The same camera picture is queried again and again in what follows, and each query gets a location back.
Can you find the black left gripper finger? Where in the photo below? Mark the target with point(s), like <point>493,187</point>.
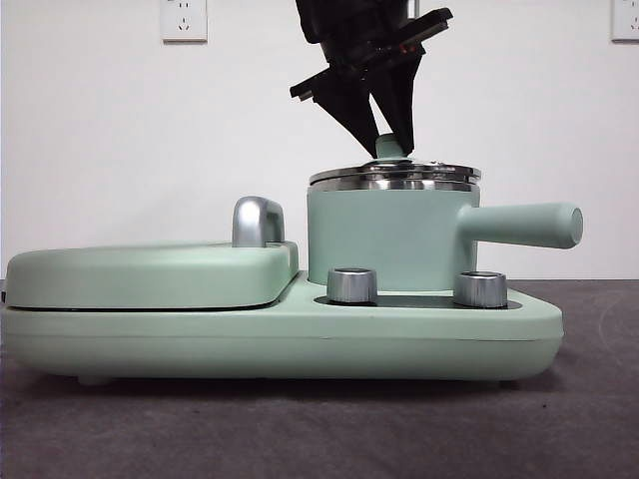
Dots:
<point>354,115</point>
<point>402,100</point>

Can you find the white wall socket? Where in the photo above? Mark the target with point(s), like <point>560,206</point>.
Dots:
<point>184,20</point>
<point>626,20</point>

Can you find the mint green breakfast machine base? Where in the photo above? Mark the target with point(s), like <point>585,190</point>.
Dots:
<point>249,344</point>

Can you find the glass pot lid green knob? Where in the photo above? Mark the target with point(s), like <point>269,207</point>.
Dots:
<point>387,147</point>

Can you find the silver control knob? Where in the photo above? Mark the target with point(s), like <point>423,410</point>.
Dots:
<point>480,289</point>
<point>352,287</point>

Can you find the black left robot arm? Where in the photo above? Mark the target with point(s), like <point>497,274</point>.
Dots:
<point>349,17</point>

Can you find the mint green hinged griddle lid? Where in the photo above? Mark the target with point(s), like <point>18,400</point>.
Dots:
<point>150,274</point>

